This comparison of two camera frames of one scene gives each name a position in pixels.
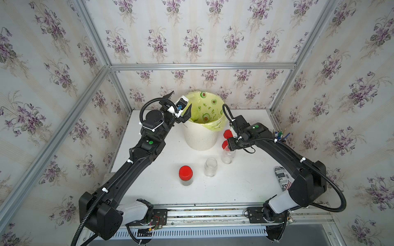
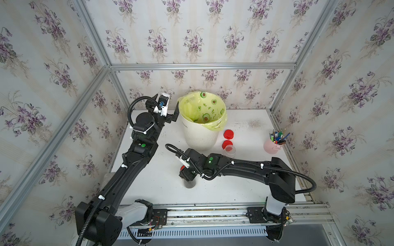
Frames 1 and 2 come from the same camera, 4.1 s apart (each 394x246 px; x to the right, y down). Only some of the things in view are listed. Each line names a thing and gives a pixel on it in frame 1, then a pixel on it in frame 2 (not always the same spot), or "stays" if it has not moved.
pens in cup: x=280 y=136 stays
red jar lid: x=228 y=134 stays
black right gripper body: x=234 y=143 → x=188 y=174
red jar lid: x=224 y=144 stays
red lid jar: x=227 y=155 stays
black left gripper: x=184 y=117 → x=171 y=117
